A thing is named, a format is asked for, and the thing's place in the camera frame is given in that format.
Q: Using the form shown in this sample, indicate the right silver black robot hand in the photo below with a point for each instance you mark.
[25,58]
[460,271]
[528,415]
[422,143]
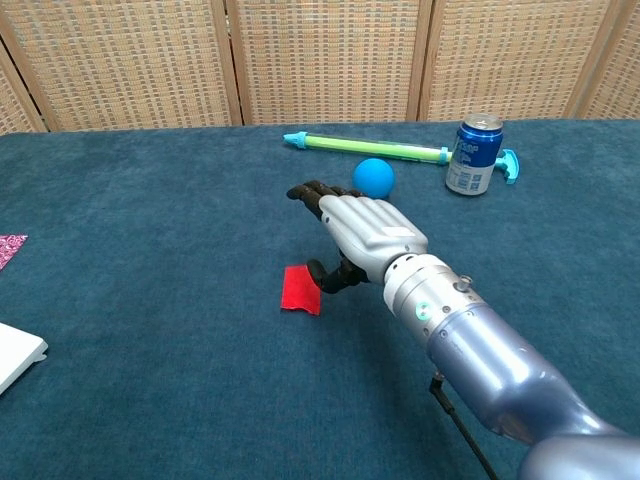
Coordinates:
[370,232]

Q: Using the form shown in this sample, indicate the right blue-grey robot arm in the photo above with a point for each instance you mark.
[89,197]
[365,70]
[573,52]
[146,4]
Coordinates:
[490,360]

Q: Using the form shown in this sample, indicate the blue ball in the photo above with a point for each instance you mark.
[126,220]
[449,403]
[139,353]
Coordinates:
[375,175]

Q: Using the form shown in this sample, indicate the green cyan hand pump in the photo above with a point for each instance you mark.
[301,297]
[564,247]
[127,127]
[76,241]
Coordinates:
[370,147]

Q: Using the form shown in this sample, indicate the blue soda can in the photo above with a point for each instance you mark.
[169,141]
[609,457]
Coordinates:
[472,160]

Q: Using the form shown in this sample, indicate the woven bamboo screen panel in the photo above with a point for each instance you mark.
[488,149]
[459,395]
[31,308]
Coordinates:
[620,85]
[15,110]
[515,55]
[330,60]
[125,65]

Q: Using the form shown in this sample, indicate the teal carpet table cover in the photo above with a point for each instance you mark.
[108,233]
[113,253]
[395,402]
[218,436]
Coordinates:
[150,300]

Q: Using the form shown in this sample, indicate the white square flat box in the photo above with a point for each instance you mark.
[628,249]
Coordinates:
[15,355]

